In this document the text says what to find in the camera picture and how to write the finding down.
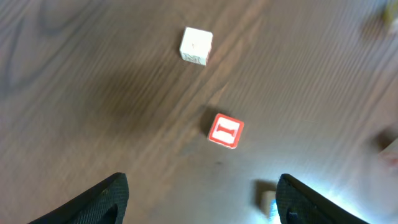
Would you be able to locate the red letter I block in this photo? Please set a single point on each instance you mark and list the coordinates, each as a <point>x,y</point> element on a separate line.
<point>226,131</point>

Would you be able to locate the yellow number 2 block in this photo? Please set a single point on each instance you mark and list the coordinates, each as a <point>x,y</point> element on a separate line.
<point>390,15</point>

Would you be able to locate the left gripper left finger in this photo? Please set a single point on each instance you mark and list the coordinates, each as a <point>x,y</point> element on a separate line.
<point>106,202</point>

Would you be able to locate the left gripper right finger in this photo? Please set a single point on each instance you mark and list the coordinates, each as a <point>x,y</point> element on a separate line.
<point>297,203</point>

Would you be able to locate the red letter E block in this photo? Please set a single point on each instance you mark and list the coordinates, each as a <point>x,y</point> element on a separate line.
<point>196,45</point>

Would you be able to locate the white block red bottom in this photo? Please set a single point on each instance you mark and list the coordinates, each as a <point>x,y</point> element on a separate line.
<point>389,157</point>

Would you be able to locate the blue number 2 block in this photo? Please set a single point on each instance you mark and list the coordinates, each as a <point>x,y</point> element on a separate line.
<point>269,206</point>

